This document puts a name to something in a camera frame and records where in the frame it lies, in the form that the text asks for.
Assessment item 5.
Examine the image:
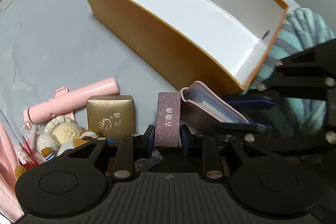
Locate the purple starry small box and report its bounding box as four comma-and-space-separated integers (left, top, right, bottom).
154, 92, 181, 147

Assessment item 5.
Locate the white labelled packet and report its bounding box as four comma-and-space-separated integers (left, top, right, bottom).
135, 150, 164, 173

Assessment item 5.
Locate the pink glasses case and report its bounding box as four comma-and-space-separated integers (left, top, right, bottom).
180, 81, 249, 131

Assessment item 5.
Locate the gold gift box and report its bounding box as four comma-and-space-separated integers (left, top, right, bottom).
86, 95, 135, 140

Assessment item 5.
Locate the cream crochet bunny doll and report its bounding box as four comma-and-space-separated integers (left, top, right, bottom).
40, 115, 100, 144

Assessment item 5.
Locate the pink selfie stick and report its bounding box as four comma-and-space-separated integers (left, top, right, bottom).
23, 77, 120, 130

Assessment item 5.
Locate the sailor dog plush toy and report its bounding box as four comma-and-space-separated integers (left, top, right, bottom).
14, 134, 88, 180

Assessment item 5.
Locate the red feather toy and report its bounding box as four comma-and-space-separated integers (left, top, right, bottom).
20, 136, 39, 169

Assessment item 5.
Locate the teal striped fleece garment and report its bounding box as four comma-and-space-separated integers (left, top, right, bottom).
241, 6, 336, 140

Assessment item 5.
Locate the orange cardboard storage box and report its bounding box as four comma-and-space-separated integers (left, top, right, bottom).
88, 0, 288, 95

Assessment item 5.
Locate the grey bed sheet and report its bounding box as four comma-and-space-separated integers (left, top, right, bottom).
1, 0, 180, 130

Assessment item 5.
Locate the pink quilt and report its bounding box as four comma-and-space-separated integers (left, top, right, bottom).
1, 124, 24, 222

